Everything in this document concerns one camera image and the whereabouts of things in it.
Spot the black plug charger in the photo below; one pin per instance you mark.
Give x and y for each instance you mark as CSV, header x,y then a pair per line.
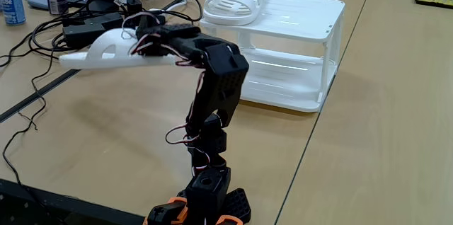
x,y
134,7

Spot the black power adapter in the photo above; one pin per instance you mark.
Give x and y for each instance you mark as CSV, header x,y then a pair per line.
x,y
79,32

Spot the grey computer mouse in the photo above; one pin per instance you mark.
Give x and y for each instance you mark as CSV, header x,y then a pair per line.
x,y
37,2

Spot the blue drink can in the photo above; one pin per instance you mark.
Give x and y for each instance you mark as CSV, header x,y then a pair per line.
x,y
13,5

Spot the white power strip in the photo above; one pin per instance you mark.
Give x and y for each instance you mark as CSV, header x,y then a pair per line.
x,y
157,11

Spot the white plastic shoe rack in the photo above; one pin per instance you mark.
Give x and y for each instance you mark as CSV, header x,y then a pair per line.
x,y
293,87

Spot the black adapter with green light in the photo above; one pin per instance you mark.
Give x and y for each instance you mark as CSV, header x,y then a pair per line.
x,y
106,20

